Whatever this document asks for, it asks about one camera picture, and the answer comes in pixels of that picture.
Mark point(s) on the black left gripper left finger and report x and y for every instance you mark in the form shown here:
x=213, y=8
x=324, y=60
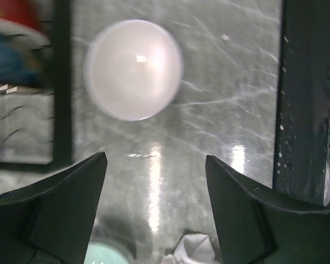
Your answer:
x=51, y=220

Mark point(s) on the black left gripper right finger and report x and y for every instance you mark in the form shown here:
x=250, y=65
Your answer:
x=256, y=224

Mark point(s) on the pale green bowl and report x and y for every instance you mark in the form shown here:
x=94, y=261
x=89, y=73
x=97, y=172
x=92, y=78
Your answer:
x=108, y=252

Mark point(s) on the black wire dish rack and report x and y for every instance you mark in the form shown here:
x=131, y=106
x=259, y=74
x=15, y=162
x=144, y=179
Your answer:
x=36, y=122

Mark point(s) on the brown interior dark bowl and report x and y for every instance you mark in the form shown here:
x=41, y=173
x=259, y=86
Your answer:
x=14, y=67

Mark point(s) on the plain white bowl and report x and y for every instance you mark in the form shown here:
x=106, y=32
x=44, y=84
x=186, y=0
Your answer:
x=133, y=69

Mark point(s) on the cream bowl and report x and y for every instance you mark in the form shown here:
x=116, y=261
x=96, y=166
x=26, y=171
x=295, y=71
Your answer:
x=18, y=18

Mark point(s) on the white folded towel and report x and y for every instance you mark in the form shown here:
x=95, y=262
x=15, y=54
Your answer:
x=192, y=249

